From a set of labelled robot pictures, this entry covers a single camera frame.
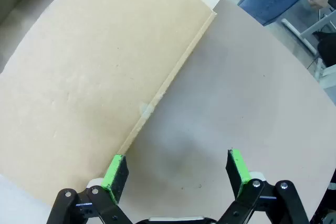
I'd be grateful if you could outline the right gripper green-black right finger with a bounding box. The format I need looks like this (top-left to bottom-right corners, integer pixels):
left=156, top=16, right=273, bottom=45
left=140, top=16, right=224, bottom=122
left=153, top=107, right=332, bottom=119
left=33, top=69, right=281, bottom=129
left=217, top=149, right=310, bottom=224

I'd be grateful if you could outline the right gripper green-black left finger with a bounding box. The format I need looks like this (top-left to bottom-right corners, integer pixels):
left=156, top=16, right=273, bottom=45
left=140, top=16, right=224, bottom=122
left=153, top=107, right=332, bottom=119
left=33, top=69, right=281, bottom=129
left=47, top=154, right=139, bottom=224

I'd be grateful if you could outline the black backpack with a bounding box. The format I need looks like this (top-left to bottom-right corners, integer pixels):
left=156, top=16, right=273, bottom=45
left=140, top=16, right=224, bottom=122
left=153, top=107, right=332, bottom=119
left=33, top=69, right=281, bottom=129
left=312, top=31, right=336, bottom=67

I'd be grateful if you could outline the white table with metal frame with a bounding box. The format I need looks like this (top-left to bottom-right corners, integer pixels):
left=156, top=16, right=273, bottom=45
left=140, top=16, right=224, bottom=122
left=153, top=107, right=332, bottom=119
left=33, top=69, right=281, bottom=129
left=281, top=6, right=336, bottom=88

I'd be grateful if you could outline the brown cardboard box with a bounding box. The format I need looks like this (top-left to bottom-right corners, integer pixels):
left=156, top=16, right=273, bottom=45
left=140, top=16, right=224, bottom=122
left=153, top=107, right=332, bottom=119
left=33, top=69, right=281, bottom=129
left=0, top=0, right=240, bottom=224

